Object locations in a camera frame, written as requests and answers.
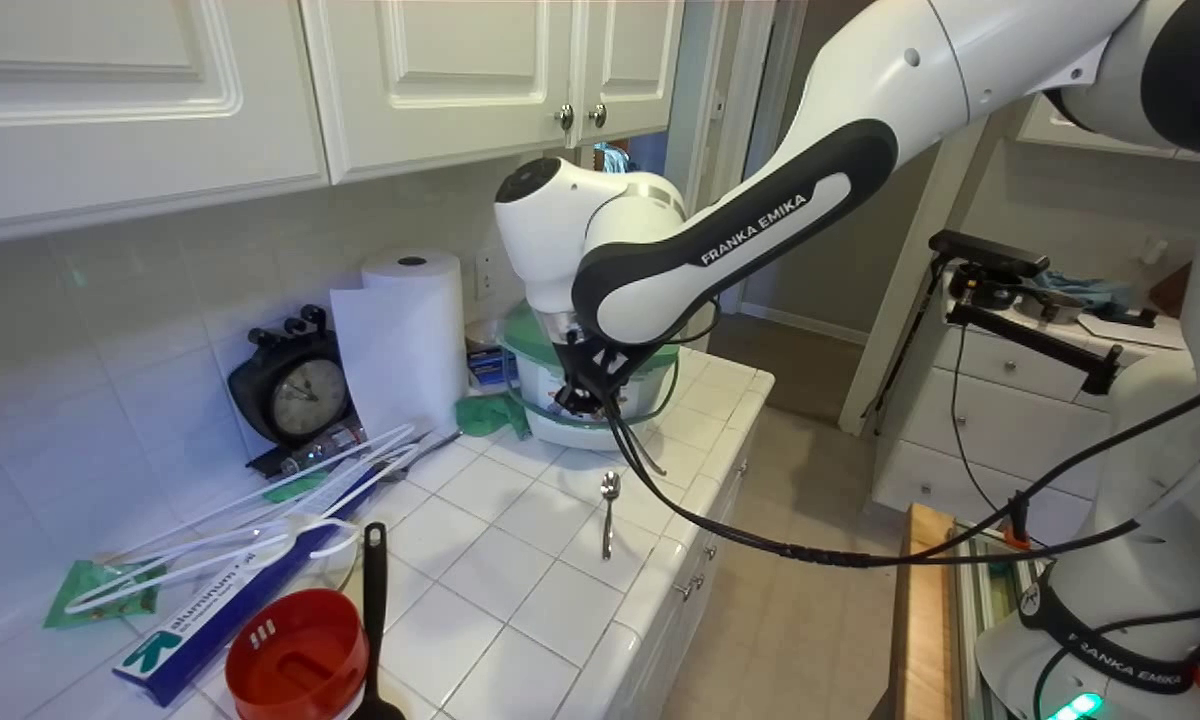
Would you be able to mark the green cloth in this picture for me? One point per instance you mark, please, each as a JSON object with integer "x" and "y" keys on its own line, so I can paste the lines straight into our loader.
{"x": 84, "y": 578}

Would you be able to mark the silver metal spoon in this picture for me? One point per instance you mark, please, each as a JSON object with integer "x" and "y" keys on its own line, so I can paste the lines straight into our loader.
{"x": 608, "y": 494}

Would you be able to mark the white paper towel roll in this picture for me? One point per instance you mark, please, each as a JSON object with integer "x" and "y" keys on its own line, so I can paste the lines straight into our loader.
{"x": 401, "y": 340}

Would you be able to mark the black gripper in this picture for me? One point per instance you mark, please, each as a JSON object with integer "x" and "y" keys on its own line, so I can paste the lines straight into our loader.
{"x": 594, "y": 374}

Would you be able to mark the black camera on stand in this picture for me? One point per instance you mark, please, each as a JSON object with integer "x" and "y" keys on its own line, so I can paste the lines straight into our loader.
{"x": 1018, "y": 297}

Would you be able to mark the red measuring cup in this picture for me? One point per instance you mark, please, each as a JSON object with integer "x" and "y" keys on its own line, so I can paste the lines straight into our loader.
{"x": 302, "y": 657}

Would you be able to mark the white cabinets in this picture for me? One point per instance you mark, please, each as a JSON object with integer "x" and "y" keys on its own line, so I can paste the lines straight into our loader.
{"x": 687, "y": 470}
{"x": 116, "y": 108}

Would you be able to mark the white lower cabinets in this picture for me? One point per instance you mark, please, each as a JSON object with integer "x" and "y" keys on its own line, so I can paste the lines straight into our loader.
{"x": 687, "y": 470}

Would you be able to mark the white upper cabinets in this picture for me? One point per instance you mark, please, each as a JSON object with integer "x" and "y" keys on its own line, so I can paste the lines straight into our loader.
{"x": 116, "y": 108}

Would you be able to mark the black kitchen scale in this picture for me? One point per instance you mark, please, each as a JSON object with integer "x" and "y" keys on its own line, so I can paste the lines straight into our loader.
{"x": 295, "y": 387}

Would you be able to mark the wooden board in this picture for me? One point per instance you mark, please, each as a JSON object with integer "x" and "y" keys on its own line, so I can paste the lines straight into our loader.
{"x": 927, "y": 673}

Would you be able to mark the white plastic hanger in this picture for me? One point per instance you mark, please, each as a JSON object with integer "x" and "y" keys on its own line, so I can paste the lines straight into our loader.
{"x": 263, "y": 524}

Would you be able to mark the white compost bin green lid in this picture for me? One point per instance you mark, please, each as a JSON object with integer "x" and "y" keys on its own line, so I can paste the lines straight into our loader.
{"x": 539, "y": 380}

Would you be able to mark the green plastic bag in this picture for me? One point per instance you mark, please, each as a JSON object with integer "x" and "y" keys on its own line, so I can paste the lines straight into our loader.
{"x": 488, "y": 413}

